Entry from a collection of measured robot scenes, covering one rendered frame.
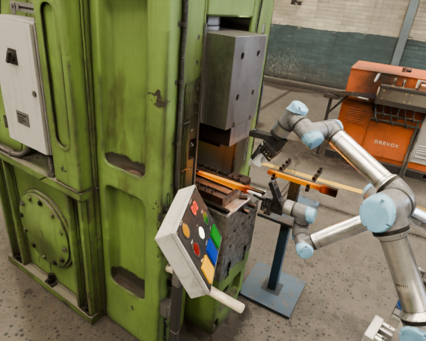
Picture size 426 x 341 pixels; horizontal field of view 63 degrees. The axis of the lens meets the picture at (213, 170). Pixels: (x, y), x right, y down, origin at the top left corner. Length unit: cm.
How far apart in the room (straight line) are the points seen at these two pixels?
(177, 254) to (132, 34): 90
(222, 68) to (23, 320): 196
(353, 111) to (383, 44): 410
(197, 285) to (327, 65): 825
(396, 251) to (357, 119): 394
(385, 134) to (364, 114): 39
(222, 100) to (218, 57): 18
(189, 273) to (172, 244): 13
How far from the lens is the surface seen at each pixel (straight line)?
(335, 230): 164
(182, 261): 122
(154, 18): 140
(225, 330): 243
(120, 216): 196
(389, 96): 488
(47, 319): 258
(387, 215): 121
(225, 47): 151
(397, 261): 128
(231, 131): 162
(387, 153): 522
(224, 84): 153
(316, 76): 926
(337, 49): 912
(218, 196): 179
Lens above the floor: 189
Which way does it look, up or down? 27 degrees down
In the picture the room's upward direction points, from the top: 6 degrees clockwise
